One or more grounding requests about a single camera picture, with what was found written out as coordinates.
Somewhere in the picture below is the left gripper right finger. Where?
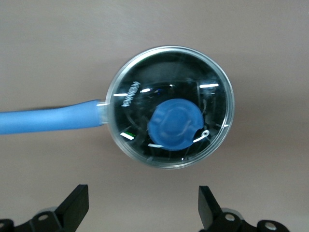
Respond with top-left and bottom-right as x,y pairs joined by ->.
198,185 -> 289,232

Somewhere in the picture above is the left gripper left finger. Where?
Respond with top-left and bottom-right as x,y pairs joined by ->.
0,184 -> 89,232

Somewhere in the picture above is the glass lid with blue knob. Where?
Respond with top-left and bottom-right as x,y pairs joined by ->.
105,45 -> 235,171

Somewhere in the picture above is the brown table cover cloth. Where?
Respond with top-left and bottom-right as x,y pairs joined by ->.
0,0 -> 309,232

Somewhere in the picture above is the dark pot with blue handle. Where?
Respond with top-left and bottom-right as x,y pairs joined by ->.
0,45 -> 235,171

